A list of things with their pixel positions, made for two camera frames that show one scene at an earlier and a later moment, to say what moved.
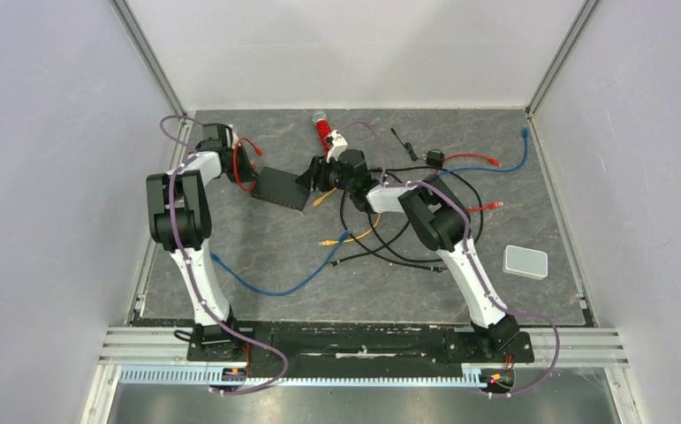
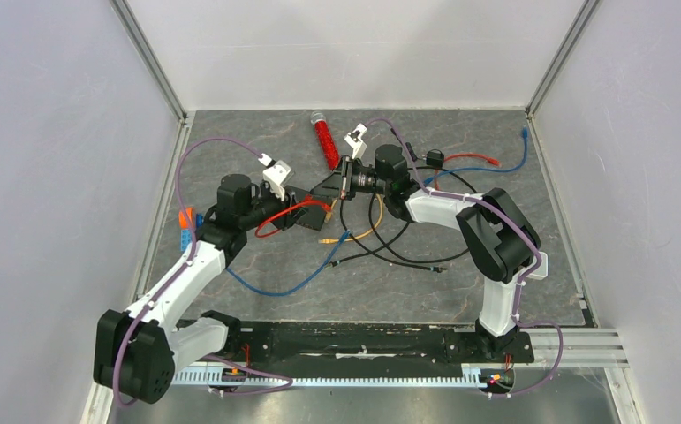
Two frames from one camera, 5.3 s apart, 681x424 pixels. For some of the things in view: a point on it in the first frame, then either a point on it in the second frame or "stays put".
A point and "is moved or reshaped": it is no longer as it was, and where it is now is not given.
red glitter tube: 323,127 stays put
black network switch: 281,187 is moved or reshaped
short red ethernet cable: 258,153 is moved or reshaped
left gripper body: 245,170 → 268,205
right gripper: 317,173 → 339,185
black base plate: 351,345 stays put
